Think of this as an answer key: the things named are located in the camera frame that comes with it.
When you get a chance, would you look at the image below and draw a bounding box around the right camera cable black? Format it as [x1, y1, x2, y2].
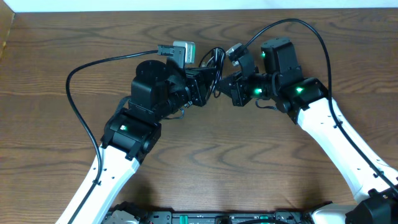
[239, 18, 398, 195]

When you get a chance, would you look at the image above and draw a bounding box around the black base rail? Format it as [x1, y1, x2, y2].
[105, 202, 312, 224]

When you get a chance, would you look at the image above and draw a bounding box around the black usb cable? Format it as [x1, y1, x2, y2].
[198, 47, 226, 99]

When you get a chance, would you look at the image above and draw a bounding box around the cardboard panel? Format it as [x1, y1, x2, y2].
[0, 0, 15, 57]

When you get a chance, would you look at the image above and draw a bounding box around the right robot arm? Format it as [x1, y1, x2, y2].
[217, 38, 397, 223]

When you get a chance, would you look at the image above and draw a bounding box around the left camera cable black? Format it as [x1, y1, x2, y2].
[65, 45, 175, 224]

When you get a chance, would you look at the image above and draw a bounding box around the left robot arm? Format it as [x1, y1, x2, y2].
[58, 60, 216, 223]

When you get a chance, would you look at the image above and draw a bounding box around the camera cable black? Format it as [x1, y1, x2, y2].
[65, 45, 175, 224]
[239, 18, 398, 195]

